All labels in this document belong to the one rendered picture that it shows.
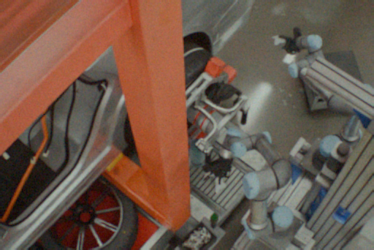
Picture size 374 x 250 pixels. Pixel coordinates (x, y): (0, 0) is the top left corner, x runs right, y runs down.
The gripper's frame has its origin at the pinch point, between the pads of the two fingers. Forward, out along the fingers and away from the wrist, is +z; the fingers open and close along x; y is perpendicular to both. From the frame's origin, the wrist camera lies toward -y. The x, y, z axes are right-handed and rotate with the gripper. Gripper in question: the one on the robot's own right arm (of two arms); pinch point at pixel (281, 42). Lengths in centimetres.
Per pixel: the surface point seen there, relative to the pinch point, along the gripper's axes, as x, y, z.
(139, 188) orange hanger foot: -30, 111, 30
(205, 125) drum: -14, 62, 18
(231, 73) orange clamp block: -8.5, 24.3, 26.4
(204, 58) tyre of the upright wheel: -34.3, 29.8, 13.3
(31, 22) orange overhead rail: -147, 98, -162
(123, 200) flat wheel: -24, 121, 58
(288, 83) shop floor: 73, -15, 91
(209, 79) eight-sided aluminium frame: -29, 41, 7
